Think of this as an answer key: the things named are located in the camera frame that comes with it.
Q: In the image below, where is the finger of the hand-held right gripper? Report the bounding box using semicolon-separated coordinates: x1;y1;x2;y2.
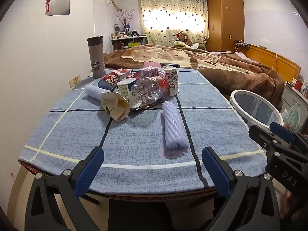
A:
249;125;289;155
269;122;308;148

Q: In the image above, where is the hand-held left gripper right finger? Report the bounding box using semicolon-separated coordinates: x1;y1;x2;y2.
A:
202;146;281;231

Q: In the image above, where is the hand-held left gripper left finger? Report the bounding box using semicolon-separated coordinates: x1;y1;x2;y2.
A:
24;146;105;231

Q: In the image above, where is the white trash bin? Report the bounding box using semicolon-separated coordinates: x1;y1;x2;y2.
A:
230;90;285;131

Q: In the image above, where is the pink clear plastic wrapper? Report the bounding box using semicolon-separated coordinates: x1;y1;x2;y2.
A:
157;149;188;159

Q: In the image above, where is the long white foam net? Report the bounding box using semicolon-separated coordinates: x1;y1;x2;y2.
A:
162;101;189;149

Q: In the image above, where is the beige paper cup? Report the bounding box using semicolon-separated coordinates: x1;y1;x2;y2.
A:
101;91;131;122

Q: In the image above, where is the short white foam net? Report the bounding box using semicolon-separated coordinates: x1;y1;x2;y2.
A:
84;84;107;100

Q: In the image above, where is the white blue can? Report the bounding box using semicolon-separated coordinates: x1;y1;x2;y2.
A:
117;78;138;102

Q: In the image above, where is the red cartoon can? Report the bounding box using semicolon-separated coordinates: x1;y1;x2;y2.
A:
97;73;121;90

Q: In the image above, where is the heart print paper cup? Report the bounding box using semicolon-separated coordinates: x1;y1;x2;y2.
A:
164;67;179;97

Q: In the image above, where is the clear bottle red label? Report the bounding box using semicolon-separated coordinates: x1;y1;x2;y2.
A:
131;76;169;109

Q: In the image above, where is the pink white carton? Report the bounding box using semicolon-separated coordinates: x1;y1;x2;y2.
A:
113;69;131;79

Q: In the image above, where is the purple milk carton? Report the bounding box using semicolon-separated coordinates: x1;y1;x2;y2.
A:
139;66;159;79

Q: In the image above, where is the person's right hand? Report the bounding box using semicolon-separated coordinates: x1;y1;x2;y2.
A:
283;190;297;213

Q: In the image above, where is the green print plastic bag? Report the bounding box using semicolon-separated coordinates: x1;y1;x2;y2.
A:
281;102;303;133

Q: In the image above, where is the grey nightstand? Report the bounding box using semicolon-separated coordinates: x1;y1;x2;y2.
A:
281;80;308;135

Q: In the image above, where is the blue checked tablecloth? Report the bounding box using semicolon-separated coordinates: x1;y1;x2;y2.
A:
18;67;271;196

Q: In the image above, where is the wooden headboard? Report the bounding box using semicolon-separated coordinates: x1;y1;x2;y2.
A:
234;42;301;83

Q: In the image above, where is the brown printed blanket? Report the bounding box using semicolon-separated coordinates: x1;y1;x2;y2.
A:
103;44;285;111

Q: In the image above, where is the pink bed sheet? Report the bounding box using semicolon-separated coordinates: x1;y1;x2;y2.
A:
209;50;261;64

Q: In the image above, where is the grey thermos flask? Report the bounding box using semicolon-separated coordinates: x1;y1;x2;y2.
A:
87;36;106;79

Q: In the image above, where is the wooden wardrobe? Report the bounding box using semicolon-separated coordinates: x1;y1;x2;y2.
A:
207;0;245;52

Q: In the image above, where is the brown teddy bear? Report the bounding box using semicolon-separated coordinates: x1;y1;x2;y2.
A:
176;31;193;46

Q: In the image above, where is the cluttered white shelf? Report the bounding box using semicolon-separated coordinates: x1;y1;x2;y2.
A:
111;35;147;52

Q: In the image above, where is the heart print curtain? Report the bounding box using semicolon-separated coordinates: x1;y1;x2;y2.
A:
139;0;208;47

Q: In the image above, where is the vase with purple branches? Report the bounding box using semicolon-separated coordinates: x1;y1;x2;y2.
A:
114;8;143;33

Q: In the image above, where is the wall socket panel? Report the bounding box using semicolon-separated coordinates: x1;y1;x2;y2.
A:
69;75;82;88

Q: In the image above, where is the wrapped wall pipe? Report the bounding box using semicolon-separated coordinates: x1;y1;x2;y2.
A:
105;0;121;12

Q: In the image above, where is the wall mirror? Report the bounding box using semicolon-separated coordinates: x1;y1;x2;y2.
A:
46;0;71;17

